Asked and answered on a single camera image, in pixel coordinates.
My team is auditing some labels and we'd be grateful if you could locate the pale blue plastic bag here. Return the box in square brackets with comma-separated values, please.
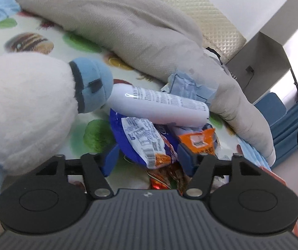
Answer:
[162, 73, 216, 106]

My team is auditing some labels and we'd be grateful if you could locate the cream quilted headboard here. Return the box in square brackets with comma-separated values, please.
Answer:
[132, 0, 247, 64]

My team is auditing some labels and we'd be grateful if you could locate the fruit print bed sheet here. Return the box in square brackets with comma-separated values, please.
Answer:
[0, 12, 243, 188]

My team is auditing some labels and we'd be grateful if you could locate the pink cardboard box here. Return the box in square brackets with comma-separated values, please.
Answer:
[258, 165, 298, 240]

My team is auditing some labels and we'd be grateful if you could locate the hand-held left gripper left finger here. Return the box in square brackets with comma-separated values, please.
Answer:
[28, 144, 121, 199]

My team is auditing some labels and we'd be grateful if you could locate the blue white snack packet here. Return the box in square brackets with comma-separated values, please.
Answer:
[109, 108, 177, 169]

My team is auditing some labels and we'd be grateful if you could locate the white tube pack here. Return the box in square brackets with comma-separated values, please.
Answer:
[111, 85, 210, 126]

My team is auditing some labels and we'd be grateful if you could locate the blue curtain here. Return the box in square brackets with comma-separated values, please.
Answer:
[270, 104, 298, 168]

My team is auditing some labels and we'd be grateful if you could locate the white plush penguin toy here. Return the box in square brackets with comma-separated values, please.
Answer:
[0, 55, 113, 219]

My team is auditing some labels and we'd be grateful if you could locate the white cabinet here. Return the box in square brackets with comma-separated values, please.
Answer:
[227, 0, 298, 103]

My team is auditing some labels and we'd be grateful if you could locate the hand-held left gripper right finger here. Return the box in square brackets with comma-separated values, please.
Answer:
[176, 144, 269, 198]

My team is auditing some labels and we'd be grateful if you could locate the orange snack packet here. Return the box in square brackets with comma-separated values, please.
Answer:
[176, 128, 216, 160]

